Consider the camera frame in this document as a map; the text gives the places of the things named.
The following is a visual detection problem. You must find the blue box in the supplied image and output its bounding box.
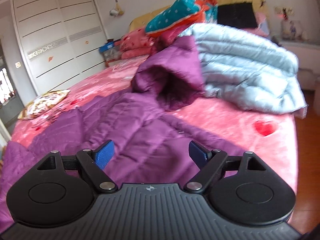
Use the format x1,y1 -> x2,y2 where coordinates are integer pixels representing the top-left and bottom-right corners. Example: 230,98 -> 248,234
99,42 -> 118,53

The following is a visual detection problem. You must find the orange quilt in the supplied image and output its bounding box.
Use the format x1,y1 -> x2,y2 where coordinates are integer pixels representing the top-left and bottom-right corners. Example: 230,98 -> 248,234
150,0 -> 219,38

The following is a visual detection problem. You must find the white nightstand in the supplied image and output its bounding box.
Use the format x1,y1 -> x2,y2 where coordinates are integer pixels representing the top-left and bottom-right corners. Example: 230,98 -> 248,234
279,39 -> 320,88

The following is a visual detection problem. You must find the cartoon print pillow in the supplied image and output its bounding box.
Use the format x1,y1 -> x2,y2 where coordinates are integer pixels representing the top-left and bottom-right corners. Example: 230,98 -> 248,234
17,89 -> 71,120

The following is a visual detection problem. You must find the pink folded quilt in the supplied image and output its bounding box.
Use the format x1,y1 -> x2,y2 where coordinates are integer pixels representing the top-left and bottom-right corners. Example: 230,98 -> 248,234
121,47 -> 152,60
120,28 -> 158,51

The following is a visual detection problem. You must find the wall socket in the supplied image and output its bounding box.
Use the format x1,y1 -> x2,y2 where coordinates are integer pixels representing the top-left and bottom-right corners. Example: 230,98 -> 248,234
274,6 -> 294,16

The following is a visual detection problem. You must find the black cloth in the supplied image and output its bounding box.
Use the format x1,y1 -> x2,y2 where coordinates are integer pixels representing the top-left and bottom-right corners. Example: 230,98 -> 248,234
217,2 -> 258,29

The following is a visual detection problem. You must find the clear storage box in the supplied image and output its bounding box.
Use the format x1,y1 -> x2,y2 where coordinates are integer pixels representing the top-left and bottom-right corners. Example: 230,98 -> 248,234
102,49 -> 123,67

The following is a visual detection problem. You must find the white wardrobe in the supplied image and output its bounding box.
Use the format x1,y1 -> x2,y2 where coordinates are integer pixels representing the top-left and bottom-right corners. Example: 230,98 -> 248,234
11,0 -> 107,94

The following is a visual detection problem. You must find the purple down jacket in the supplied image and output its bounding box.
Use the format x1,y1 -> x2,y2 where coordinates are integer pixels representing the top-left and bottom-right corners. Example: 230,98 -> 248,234
0,35 -> 248,233

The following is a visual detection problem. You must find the teal dotted quilt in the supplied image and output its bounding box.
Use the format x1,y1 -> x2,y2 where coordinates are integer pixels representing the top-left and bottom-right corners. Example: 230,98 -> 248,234
145,0 -> 218,35

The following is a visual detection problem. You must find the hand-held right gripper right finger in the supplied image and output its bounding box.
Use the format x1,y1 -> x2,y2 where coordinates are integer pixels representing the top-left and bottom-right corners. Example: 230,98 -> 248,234
184,140 -> 267,194

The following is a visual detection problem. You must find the pink heart blanket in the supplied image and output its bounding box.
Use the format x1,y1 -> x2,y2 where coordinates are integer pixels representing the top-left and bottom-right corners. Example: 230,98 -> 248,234
11,27 -> 298,230

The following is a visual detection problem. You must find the hanging wall ornament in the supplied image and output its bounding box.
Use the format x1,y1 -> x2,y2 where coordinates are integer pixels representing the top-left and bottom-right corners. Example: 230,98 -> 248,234
109,0 -> 124,18

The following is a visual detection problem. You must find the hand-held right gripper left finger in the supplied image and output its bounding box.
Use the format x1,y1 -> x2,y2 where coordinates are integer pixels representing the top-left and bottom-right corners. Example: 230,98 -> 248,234
36,140 -> 118,194

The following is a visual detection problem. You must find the light blue down jacket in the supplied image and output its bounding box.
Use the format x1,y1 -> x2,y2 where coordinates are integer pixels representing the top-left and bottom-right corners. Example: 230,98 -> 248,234
184,23 -> 308,115

